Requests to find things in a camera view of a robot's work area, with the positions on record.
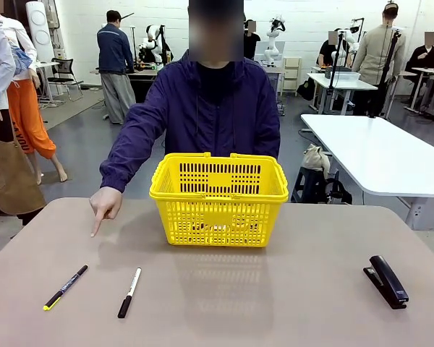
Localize seated person in black jacket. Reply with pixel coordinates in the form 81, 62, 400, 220
407, 31, 434, 70

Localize person in navy jacket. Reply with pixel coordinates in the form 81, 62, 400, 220
99, 0, 281, 194

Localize white background robot black cables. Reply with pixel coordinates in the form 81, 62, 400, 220
137, 24, 171, 69

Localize white drawer cabinet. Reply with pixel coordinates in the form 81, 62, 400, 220
282, 56, 303, 97

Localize large white table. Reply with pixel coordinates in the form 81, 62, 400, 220
300, 114, 434, 231

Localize man in beige sweater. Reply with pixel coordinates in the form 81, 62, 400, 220
351, 1, 408, 116

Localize yellow plastic shopping basket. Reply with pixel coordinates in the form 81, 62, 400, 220
148, 152, 289, 249

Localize slim black tripod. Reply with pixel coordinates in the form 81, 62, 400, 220
327, 32, 344, 97

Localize figure in light blue shirt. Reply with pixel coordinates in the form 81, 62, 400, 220
0, 0, 47, 227

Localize black stapler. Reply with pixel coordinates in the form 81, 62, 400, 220
362, 254, 409, 310

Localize small white table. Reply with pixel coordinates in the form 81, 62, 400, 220
307, 72, 379, 116

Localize man in blue jacket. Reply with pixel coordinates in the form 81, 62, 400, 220
96, 9, 137, 126

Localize black highlighter pen yellow tip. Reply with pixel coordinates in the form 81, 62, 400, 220
43, 264, 89, 312

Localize person's right hand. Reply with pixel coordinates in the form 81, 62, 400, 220
89, 187, 124, 239

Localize beige cloth bag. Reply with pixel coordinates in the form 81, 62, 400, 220
302, 143, 334, 174

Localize black backpack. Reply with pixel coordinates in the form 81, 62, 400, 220
325, 176, 354, 205

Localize black step stool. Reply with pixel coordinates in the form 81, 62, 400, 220
291, 166, 328, 204

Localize white marker black cap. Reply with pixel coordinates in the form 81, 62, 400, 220
117, 267, 142, 320

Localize black office chair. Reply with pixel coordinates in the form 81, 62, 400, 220
48, 57, 85, 102

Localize seated person in black shirt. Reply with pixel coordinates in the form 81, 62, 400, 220
318, 30, 348, 68

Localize tall black tripod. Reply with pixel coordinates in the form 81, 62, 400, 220
369, 30, 402, 119

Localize white standing air conditioner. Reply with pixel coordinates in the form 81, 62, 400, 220
25, 1, 57, 64

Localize black bag on floor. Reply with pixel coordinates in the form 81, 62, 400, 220
297, 77, 316, 101

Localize standing person in black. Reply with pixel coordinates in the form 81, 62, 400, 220
243, 20, 261, 61

